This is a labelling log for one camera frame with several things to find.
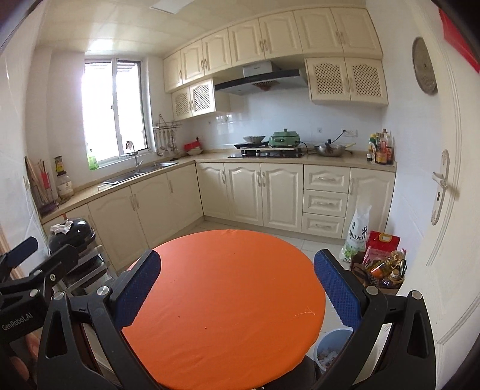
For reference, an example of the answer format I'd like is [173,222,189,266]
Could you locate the dark oil bottle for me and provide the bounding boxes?
[379,270,402,289]

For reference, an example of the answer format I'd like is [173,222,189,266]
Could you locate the white rice bag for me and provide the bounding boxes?
[339,204,373,263]

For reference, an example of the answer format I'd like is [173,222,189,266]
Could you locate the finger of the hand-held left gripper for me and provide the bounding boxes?
[0,237,39,280]
[0,244,80,297]

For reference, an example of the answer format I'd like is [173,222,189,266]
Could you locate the glass jar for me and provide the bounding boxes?
[56,172,75,199]

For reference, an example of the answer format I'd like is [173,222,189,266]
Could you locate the steel faucet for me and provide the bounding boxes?
[125,140,144,174]

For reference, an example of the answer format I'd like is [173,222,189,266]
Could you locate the steel kitchen sink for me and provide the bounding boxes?
[109,161,180,184]

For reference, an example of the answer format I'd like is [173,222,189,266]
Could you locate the metal storage rack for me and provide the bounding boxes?
[56,244,117,297]

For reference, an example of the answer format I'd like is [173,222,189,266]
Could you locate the range hood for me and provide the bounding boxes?
[214,62,309,95]

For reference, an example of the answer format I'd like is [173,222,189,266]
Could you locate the cream upper wall cabinets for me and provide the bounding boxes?
[163,7,383,94]

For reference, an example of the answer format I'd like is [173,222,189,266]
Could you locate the wide lattice wall cabinet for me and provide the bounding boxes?
[305,57,389,109]

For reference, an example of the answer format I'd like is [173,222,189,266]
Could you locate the person's left hand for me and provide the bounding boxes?
[9,335,40,390]

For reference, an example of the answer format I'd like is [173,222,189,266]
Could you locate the steel wok with lid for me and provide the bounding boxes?
[313,139,357,158]

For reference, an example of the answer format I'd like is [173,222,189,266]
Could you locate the large yellow oil bottle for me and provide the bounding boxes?
[369,251,406,276]

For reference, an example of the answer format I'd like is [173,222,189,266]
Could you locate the narrow lattice wall cabinet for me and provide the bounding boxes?
[172,78,216,121]

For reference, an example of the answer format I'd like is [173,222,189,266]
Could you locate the crumpled white wrappers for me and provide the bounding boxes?
[318,345,344,370]

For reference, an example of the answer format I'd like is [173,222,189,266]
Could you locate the red paper banner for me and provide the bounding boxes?
[438,7,480,74]

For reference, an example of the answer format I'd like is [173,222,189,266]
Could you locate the orange round table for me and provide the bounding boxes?
[120,229,326,390]

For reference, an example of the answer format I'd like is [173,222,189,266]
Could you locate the brown cardboard box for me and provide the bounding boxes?
[350,250,404,297]

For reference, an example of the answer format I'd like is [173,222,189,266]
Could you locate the wooden cutting board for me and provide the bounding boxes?
[23,155,44,212]

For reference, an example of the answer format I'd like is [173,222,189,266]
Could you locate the blue plastic bin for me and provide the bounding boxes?
[314,328,355,376]

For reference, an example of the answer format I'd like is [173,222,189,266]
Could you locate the silver door handle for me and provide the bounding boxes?
[430,149,451,226]

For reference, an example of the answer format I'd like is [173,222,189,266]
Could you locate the green electric pot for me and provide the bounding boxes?
[268,128,304,148]

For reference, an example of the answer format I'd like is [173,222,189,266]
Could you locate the bundle of chopsticks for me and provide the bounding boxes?
[37,159,59,214]

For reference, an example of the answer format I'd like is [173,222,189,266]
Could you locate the cream cabinet drawer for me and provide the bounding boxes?
[304,165,350,193]
[302,213,346,238]
[304,190,349,215]

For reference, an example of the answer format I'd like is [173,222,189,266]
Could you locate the white door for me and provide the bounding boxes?
[375,0,480,390]

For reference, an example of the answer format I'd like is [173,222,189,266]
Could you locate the black round appliance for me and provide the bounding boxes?
[47,218,96,256]

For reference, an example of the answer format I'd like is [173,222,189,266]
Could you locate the ceiling light panel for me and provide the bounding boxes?
[149,0,203,15]

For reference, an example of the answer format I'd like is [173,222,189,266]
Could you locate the red rice bag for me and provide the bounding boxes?
[365,230,401,263]

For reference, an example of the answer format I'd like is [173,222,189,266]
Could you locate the round woven tray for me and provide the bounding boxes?
[412,36,439,95]

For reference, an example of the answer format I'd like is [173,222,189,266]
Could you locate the cream kitchen base cabinet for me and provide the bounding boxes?
[41,150,397,274]

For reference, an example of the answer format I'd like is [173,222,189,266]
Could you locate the group of condiment bottles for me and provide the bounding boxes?
[365,128,395,166]

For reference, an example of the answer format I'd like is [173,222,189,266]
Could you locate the window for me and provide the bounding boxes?
[80,56,154,167]

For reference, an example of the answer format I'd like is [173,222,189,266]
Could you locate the black gas stove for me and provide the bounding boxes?
[227,147,306,159]

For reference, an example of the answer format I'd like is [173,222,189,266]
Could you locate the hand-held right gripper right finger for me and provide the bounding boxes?
[313,248,437,390]

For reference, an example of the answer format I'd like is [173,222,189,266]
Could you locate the hanging kitchen utensil rack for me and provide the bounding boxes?
[153,114,183,157]

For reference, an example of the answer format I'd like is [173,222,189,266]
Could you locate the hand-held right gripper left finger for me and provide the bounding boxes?
[36,248,163,390]

